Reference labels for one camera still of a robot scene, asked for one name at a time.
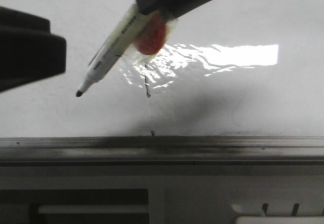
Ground grey aluminium whiteboard tray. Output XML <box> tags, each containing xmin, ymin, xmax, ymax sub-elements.
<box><xmin>1</xmin><ymin>136</ymin><xmax>323</xmax><ymax>166</ymax></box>

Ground white whiteboard marker pen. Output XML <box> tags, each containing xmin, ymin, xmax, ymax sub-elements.
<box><xmin>75</xmin><ymin>3</ymin><xmax>179</xmax><ymax>98</ymax></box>

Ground white metal whiteboard stand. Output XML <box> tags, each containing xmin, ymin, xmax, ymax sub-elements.
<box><xmin>1</xmin><ymin>164</ymin><xmax>323</xmax><ymax>223</ymax></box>

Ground large white whiteboard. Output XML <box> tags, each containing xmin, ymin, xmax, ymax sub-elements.
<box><xmin>1</xmin><ymin>0</ymin><xmax>323</xmax><ymax>137</ymax></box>

